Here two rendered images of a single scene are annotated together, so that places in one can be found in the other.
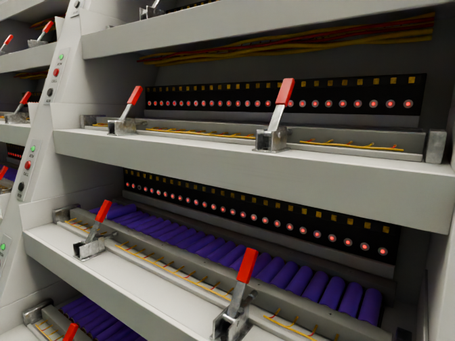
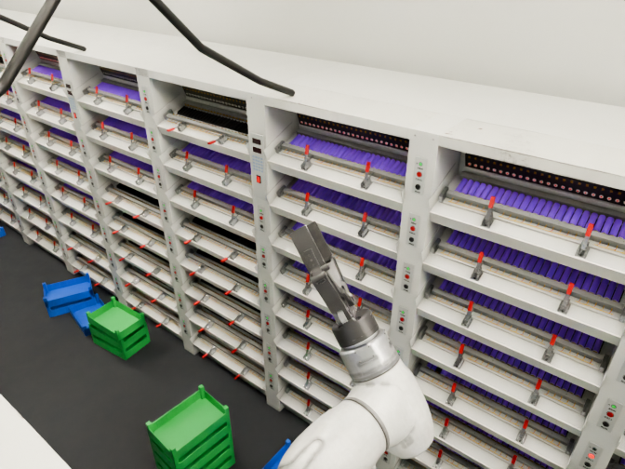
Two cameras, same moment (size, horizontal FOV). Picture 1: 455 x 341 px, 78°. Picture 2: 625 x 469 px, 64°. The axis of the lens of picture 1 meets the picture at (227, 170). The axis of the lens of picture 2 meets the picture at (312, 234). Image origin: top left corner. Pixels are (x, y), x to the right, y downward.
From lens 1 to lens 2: 176 cm
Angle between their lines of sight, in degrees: 36
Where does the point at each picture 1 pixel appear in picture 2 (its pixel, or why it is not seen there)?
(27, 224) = not seen: hidden behind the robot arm
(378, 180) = (565, 424)
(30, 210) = not seen: hidden behind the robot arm
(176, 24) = (486, 341)
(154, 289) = (488, 420)
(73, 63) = (414, 319)
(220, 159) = (515, 400)
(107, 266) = (463, 408)
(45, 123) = (402, 341)
